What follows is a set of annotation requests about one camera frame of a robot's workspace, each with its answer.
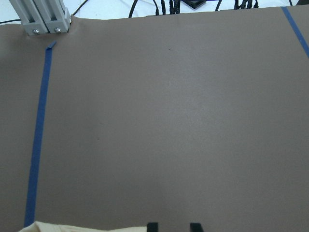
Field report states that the cream long-sleeve printed shirt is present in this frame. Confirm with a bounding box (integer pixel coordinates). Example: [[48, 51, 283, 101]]
[[20, 221, 147, 232]]

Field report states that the grey aluminium frame post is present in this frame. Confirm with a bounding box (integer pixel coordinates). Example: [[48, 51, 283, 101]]
[[10, 0, 71, 36]]

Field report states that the black power strip with plugs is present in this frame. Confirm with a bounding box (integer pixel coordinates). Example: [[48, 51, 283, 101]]
[[128, 0, 259, 18]]

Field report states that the brown table mat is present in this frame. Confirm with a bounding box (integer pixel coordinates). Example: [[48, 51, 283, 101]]
[[0, 7, 309, 232]]

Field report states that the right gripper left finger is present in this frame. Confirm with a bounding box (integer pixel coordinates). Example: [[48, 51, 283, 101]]
[[147, 222, 159, 232]]

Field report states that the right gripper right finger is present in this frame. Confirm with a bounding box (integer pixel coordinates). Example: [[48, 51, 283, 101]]
[[190, 222, 203, 232]]

